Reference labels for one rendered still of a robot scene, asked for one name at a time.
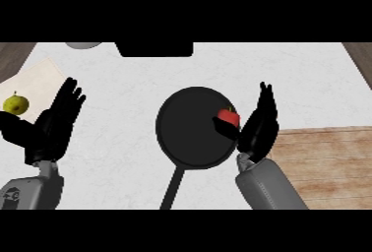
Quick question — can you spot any pale cream cutting board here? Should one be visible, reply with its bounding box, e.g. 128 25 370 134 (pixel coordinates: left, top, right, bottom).
0 57 69 125

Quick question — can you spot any grey round bowl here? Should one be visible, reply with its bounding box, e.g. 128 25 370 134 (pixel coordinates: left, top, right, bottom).
63 42 103 50

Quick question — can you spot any black appliance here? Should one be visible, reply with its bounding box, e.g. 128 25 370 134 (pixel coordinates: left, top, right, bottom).
113 42 195 58

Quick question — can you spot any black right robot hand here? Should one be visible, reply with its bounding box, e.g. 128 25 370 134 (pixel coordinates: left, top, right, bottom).
211 81 280 160

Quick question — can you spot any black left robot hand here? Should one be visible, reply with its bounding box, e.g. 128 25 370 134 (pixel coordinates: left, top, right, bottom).
0 77 87 166

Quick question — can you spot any yellow-green pear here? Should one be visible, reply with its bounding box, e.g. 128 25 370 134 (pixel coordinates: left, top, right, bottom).
1 91 31 116

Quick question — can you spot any brown wooden cutting board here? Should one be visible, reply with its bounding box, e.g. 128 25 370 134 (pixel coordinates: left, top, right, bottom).
264 125 372 211

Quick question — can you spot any black frying pan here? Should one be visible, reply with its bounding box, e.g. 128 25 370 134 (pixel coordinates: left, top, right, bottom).
153 86 240 211

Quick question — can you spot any red bell pepper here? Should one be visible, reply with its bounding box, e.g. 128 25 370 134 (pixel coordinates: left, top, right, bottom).
217 105 240 129

